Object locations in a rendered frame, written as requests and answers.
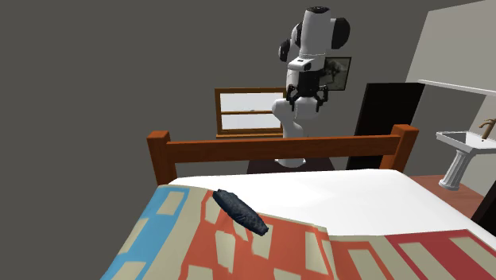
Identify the dark blue textured oblong object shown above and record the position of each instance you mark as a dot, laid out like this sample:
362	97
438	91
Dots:
240	211

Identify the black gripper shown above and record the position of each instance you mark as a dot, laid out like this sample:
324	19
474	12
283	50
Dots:
309	82

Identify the wooden bed with white mattress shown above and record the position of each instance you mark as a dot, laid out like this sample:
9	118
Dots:
310	194

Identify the red blue beige patterned quilt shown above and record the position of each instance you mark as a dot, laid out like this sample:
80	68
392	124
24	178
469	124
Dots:
286	252

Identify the black door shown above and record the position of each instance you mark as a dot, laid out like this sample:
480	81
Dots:
383	108

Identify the wooden framed window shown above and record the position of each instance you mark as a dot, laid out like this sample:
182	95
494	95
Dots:
248	112

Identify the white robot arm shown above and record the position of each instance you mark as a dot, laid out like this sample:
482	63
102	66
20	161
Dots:
316	35

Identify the white pedestal sink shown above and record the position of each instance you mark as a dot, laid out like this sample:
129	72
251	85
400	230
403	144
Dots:
459	155

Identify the dark framed wall picture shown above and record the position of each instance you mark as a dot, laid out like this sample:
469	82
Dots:
341	73

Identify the dark robot stand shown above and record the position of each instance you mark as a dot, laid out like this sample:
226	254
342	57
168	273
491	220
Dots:
325	164

